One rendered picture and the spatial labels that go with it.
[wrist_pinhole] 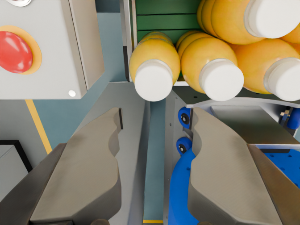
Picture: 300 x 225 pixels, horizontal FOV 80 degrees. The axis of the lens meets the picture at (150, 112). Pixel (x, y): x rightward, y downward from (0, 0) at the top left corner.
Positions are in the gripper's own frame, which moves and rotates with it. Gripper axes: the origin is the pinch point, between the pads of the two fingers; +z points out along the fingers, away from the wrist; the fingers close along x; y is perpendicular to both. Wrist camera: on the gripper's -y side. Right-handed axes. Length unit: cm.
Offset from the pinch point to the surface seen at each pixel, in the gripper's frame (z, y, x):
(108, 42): 116, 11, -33
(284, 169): 11.4, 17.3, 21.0
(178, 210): 3.7, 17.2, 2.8
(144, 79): 6.4, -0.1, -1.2
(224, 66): 6.3, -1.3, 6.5
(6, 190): 81, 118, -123
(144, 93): 6.3, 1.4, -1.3
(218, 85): 6.4, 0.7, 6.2
